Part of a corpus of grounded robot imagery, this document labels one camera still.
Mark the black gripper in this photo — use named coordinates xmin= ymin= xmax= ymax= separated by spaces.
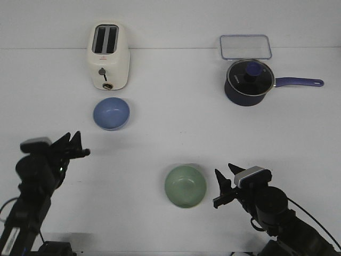
xmin=213 ymin=163 xmax=256 ymax=213
xmin=50 ymin=131 xmax=91 ymax=171

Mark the clear blue-rimmed container lid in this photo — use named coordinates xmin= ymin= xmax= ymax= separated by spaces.
xmin=219 ymin=35 xmax=272 ymax=60

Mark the green bowl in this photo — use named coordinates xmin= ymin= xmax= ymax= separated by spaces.
xmin=164 ymin=164 xmax=207 ymax=209

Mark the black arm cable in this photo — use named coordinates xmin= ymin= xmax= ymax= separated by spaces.
xmin=0 ymin=197 xmax=21 ymax=222
xmin=286 ymin=197 xmax=341 ymax=250

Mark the glass pot lid blue knob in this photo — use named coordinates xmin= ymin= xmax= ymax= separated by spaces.
xmin=226 ymin=59 xmax=275 ymax=97

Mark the blue bowl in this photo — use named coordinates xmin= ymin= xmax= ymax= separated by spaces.
xmin=93 ymin=97 xmax=130 ymax=131

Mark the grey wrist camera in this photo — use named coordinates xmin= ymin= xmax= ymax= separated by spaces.
xmin=20 ymin=137 xmax=52 ymax=153
xmin=234 ymin=166 xmax=272 ymax=188

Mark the dark blue saucepan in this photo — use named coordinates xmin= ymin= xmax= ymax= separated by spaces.
xmin=224 ymin=77 xmax=324 ymax=107

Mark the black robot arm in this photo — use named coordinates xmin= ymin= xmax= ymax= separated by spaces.
xmin=213 ymin=164 xmax=340 ymax=255
xmin=1 ymin=131 xmax=90 ymax=255

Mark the white two-slot toaster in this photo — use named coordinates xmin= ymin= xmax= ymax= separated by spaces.
xmin=86 ymin=21 xmax=130 ymax=91

